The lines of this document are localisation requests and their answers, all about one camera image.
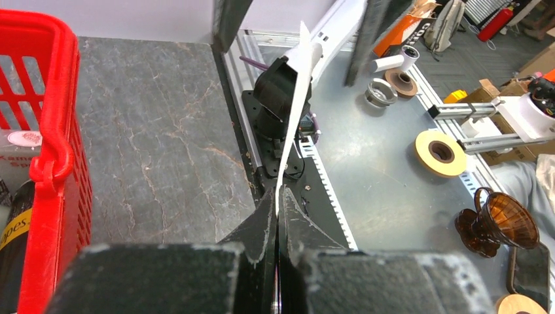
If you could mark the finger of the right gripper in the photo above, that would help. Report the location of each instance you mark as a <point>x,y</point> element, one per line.
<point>228,16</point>
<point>378,19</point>

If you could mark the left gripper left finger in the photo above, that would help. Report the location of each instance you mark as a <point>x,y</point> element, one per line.
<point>235,275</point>

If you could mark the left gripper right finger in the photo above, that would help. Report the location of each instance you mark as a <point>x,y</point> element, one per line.
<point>319,275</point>

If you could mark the white paper coffee filter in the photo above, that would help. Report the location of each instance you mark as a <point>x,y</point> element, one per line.
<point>307,56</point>

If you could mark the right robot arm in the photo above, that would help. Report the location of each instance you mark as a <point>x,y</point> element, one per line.
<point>271,112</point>

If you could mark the amber glass dripper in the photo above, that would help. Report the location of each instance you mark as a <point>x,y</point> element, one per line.
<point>497,219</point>

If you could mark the brown tape roll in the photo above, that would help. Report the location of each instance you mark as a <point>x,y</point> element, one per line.
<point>401,82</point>

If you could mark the red fire extinguisher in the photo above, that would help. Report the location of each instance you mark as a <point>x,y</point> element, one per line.
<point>500,20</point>

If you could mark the yellow tape roll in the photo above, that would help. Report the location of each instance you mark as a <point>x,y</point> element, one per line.
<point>440,154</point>

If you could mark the red plastic shopping basket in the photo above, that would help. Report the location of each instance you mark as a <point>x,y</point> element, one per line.
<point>45,54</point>

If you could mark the smartphone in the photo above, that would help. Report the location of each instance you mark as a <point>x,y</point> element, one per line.
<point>528,274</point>

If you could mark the black yellow spray can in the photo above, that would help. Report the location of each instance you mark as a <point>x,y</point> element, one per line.
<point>13,246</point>

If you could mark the packaged sponge clear wrapper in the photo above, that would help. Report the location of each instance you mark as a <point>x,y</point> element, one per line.
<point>18,148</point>

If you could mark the white cable duct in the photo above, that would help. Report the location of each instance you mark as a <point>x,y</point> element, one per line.
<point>309,150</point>

